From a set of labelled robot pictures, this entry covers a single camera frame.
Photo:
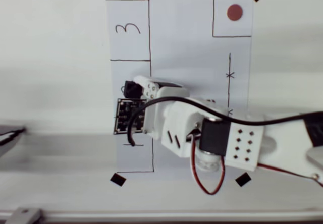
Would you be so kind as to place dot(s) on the grey flat object with black edge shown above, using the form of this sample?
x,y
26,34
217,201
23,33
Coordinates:
x,y
7,129

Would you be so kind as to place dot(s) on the red round sticker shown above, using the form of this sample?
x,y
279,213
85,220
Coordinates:
x,y
234,12

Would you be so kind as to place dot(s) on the grey metal bracket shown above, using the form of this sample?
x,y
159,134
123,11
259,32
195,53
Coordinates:
x,y
24,215

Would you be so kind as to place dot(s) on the black cube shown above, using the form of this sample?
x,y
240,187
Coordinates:
x,y
131,89

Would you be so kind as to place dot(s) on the white paper sheet with drawn boxes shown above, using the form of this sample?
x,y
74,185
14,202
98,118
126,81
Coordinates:
x,y
181,45

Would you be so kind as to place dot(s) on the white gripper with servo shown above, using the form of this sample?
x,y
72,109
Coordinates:
x,y
150,89

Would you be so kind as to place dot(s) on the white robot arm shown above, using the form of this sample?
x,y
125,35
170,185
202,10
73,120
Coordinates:
x,y
244,145

